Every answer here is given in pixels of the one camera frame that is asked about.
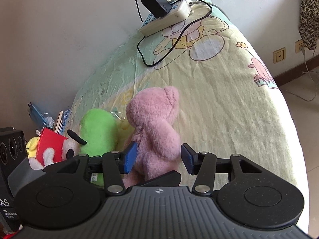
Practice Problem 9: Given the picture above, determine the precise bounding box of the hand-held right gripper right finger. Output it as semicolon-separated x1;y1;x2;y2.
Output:
181;143;263;195

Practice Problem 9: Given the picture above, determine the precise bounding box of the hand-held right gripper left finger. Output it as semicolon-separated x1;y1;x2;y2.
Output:
43;141;139;196

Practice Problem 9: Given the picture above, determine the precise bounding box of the pink plush toy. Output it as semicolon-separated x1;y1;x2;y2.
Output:
123;86;183;189

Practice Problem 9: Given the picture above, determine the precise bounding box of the green plush toy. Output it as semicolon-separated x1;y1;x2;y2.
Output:
78;108;135;187

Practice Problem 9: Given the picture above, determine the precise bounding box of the yellow plush toy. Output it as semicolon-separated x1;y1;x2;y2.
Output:
25;136;42;158

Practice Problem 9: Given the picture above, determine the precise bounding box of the white plush dog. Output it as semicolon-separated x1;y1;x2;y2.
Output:
29;129;88;171

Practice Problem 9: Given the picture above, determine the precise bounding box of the red box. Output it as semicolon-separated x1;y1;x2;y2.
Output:
35;127;69;164

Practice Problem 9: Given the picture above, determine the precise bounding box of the blue plastic package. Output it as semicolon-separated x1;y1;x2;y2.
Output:
27;102;54;128

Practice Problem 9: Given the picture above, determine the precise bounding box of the stack of thin books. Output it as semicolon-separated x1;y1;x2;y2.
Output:
53;110;72;134

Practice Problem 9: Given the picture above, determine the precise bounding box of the printed bed sheet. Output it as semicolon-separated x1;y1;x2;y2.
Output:
60;0;310;198

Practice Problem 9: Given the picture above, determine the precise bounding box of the brown baseboard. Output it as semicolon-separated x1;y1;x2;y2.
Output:
273;55;319;86

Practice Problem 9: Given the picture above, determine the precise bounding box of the white power strip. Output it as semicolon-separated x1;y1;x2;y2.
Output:
138;0;195;37

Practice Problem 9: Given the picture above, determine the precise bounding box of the black power adapter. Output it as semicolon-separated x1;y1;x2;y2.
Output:
141;0;173;18

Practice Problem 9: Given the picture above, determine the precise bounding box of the dark patterned cloth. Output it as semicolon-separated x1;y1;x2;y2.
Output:
298;0;319;51

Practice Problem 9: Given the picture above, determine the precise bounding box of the black adapter cable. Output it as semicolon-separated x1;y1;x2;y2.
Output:
130;0;213;68

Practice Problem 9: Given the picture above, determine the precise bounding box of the yellow wall socket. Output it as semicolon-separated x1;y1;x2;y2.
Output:
295;39;306;54
273;47;287;64

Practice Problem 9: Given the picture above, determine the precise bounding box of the white floor cable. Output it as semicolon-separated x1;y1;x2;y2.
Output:
287;47;319;102

